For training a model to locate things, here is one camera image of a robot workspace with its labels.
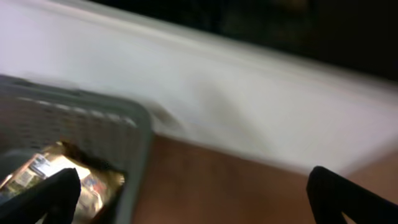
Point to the gold foil herb snack bag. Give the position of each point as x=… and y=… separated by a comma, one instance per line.
x=100, y=183

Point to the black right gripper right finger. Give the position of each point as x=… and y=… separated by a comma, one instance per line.
x=332, y=197

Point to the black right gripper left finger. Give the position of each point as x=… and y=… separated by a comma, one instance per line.
x=53, y=200

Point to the grey plastic lattice basket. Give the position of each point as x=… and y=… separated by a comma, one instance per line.
x=117, y=131

